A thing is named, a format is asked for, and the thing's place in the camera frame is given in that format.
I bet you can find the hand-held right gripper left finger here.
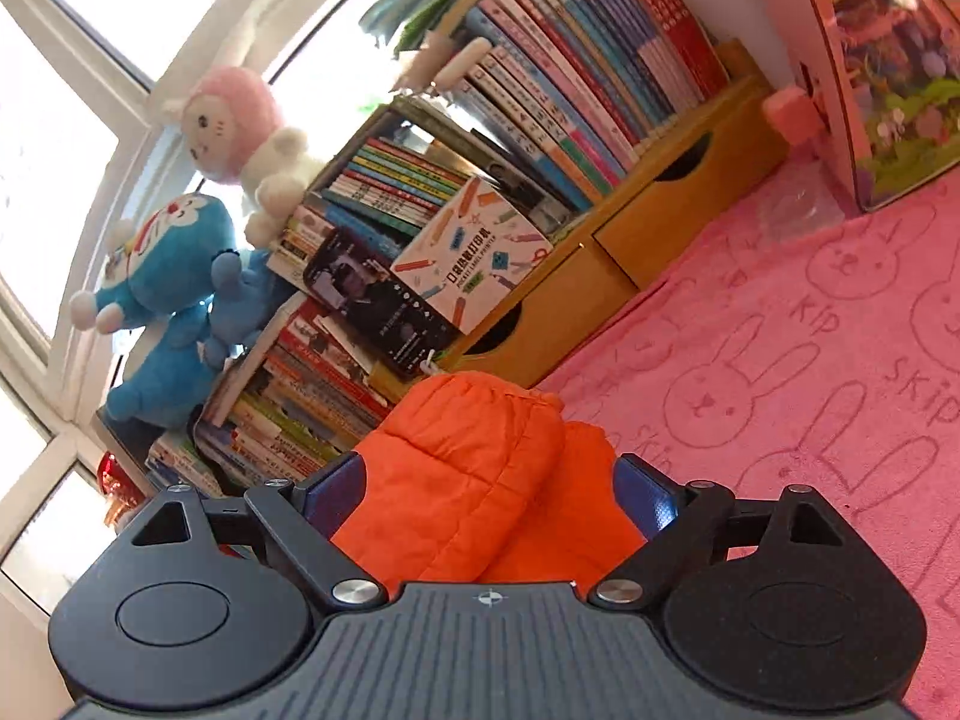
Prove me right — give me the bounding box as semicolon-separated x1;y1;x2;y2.
131;452;391;614

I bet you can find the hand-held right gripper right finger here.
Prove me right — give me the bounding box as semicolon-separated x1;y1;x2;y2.
589;454;845;610

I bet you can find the orange down jacket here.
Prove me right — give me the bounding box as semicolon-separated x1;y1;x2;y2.
328;371;650;592

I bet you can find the pink bunny-print blanket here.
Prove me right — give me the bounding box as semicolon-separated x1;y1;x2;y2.
536;157;960;720

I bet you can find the black smartphone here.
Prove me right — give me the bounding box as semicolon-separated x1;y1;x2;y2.
304;227;462;381

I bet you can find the blue dolphin plush toy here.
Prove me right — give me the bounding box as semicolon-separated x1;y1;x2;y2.
202;246;297;368

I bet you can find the row of pale-spine books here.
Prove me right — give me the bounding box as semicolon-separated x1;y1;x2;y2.
266;191;410;293

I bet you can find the white pencil-print box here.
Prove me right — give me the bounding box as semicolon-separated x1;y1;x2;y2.
390;176;554;336

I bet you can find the wooden desk organizer with drawers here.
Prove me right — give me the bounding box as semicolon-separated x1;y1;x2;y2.
367;75;788;406

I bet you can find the blue cat plush toy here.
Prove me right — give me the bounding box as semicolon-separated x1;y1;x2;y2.
70;193;248;428

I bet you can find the boxed set of thin books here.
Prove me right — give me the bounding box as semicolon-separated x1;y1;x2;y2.
311;136;470;230

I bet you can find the clear plastic bag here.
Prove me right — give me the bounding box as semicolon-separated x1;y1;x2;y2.
757;165;848;241

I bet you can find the pink sheep plush toy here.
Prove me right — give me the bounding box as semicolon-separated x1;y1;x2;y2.
163;66;331;248

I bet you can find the row of slim pastel books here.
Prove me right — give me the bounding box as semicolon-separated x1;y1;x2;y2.
442;0;732;215

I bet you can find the white cylindrical tube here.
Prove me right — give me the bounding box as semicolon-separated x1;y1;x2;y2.
431;37;497;89

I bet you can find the pink toy house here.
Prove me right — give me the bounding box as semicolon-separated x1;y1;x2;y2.
739;0;960;212

